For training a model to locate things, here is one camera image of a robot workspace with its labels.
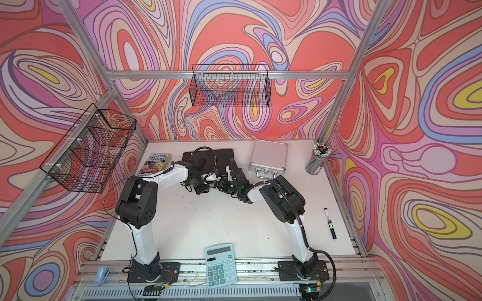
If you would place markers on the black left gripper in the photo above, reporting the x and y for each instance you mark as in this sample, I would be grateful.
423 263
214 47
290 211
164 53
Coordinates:
205 188

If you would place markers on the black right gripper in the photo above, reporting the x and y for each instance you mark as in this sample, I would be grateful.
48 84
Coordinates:
223 181

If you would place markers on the black poker set case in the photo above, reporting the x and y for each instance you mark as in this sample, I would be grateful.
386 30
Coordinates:
218 160

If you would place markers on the silver poker set case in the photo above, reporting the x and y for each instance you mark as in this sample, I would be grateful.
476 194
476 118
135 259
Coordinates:
268 159

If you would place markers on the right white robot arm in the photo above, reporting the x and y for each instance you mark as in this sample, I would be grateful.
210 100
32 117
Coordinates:
284 200

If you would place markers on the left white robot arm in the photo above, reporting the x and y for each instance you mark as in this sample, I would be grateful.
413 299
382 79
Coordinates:
136 206

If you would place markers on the treehouse paperback book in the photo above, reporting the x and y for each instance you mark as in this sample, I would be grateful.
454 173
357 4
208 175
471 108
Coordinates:
155 164

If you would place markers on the silver pencil cup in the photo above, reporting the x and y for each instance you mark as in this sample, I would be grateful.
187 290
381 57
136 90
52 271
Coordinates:
319 153

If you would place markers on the teal calculator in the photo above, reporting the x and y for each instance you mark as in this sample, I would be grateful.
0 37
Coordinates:
220 266

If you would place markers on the black marker pen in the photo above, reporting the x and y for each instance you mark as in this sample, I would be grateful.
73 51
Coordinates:
330 224

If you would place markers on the small blue stapler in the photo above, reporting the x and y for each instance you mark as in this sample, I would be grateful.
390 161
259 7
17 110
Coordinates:
101 276

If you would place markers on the back black wire basket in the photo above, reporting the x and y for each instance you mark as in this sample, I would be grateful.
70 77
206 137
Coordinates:
230 85

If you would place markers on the black wire basket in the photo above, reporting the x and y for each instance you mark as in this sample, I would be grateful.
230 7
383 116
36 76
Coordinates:
92 153
230 85

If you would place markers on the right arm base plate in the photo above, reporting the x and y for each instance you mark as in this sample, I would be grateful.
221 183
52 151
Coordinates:
293 271

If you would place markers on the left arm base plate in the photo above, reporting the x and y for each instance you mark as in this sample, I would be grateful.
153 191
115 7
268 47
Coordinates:
165 272

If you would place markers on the left black wire basket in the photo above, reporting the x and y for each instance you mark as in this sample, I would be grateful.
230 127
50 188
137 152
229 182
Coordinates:
92 153

